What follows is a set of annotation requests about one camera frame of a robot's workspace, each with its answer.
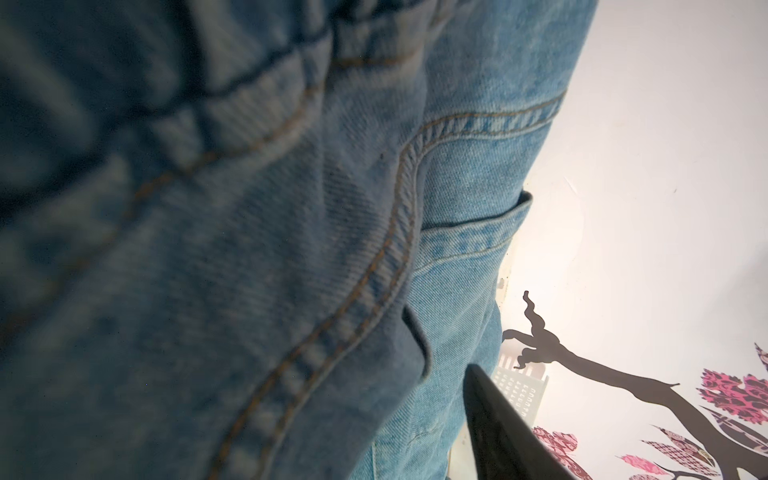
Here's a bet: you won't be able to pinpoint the white plastic mesh basket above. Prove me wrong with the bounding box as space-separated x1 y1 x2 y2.
492 354 549 428

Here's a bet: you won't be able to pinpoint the blue denim long pants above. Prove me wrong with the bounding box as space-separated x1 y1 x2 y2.
1 1 597 479

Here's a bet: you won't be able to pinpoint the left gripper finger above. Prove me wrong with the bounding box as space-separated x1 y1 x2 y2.
463 364 572 480

